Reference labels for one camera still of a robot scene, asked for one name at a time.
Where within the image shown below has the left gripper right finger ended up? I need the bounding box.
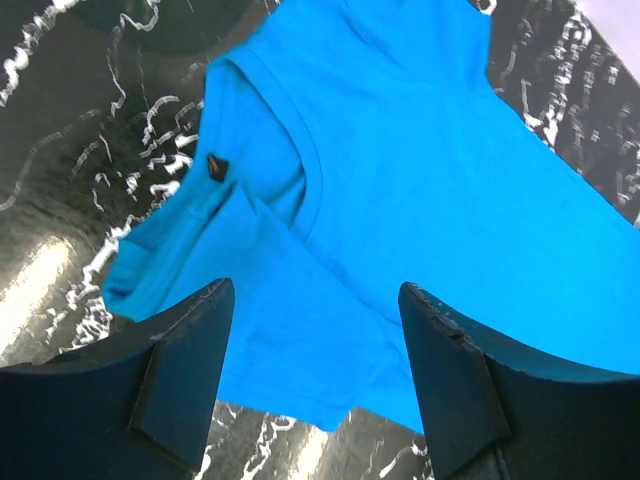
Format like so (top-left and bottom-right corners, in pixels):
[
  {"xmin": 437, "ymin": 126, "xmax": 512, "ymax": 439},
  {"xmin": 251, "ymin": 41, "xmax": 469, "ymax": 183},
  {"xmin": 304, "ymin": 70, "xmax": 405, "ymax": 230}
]
[{"xmin": 398, "ymin": 282, "xmax": 639, "ymax": 479}]

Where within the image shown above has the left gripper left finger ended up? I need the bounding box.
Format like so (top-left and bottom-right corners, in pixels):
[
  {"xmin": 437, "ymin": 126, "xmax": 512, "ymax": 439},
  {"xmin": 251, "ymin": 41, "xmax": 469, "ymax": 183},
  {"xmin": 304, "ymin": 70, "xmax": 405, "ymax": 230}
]
[{"xmin": 1, "ymin": 279, "xmax": 235, "ymax": 479}]

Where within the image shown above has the blue t shirt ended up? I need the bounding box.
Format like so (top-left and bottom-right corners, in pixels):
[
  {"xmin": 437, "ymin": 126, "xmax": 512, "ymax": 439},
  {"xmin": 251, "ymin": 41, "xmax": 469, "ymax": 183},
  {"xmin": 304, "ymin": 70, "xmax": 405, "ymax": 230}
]
[{"xmin": 103, "ymin": 1, "xmax": 639, "ymax": 431}]

